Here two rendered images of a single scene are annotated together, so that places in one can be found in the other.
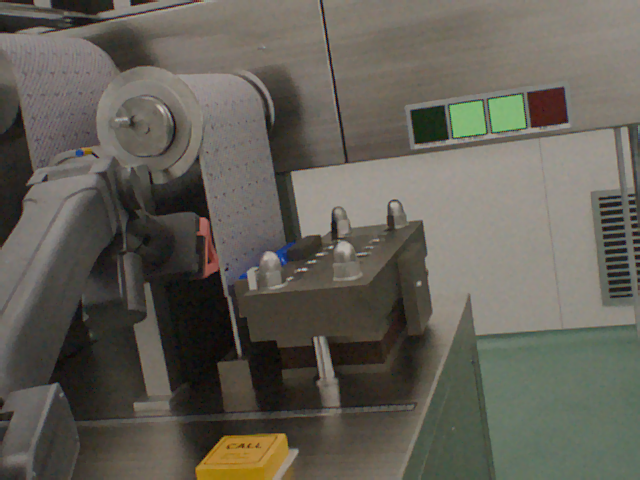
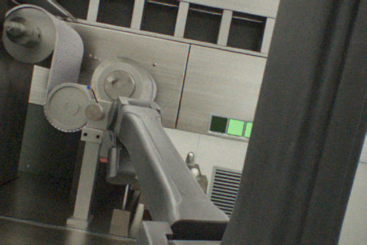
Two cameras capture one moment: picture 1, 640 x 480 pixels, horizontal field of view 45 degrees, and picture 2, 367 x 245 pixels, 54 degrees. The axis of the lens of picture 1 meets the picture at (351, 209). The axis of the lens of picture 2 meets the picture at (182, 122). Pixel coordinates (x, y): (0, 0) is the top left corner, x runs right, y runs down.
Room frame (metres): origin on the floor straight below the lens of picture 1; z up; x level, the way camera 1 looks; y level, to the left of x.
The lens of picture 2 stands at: (0.06, 0.33, 1.23)
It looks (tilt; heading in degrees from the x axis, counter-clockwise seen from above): 3 degrees down; 343
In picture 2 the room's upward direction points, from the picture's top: 10 degrees clockwise
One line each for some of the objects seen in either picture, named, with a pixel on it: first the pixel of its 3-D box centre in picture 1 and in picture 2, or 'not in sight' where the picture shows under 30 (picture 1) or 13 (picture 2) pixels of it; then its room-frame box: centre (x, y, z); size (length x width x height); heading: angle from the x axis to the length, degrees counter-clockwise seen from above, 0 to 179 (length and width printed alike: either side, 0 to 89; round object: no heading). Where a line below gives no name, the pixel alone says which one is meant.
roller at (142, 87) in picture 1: (192, 119); (127, 88); (1.11, 0.20, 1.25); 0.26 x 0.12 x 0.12; 164
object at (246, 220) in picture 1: (248, 210); not in sight; (1.09, 0.14, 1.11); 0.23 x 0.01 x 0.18; 164
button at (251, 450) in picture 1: (243, 461); not in sight; (0.73, 0.14, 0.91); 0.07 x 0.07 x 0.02; 74
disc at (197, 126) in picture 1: (149, 126); (120, 85); (0.99, 0.23, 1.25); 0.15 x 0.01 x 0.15; 74
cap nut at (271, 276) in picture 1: (270, 269); not in sight; (0.95, 0.11, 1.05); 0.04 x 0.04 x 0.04
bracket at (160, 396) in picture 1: (140, 288); (90, 162); (0.97, 0.28, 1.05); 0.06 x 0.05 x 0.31; 164
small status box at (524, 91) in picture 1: (487, 116); (244, 128); (1.20, -0.23, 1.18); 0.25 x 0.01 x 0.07; 74
